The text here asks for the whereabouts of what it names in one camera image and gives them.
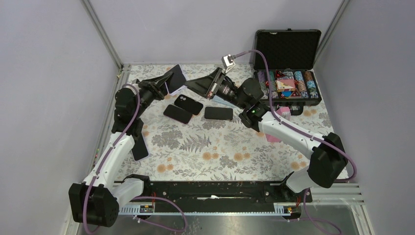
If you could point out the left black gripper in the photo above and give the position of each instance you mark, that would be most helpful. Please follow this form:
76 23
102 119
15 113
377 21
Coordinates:
160 82

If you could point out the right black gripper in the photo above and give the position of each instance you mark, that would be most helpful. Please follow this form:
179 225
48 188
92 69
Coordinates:
204 85

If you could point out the black phone case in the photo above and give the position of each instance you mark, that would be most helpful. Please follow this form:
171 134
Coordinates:
188 104

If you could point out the light blue phone case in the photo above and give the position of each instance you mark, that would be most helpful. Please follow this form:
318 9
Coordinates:
222 101

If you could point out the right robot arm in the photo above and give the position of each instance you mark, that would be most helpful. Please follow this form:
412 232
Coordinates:
326 153

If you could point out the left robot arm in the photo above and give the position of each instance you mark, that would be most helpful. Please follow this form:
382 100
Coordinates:
96 201

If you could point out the phone in purple case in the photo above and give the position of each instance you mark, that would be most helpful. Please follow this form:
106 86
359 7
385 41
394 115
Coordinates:
139 150

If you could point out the black poker chip case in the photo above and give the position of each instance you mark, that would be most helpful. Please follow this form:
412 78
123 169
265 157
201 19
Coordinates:
289 54

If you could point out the floral tablecloth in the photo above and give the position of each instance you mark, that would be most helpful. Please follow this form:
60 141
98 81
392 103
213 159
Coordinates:
205 150

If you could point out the playing cards deck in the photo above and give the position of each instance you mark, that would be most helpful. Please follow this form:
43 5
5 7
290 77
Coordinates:
286 85

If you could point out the pink box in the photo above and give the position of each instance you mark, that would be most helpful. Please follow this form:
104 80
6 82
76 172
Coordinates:
285 113

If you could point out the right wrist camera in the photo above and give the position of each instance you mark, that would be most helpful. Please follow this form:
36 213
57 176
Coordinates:
228 63

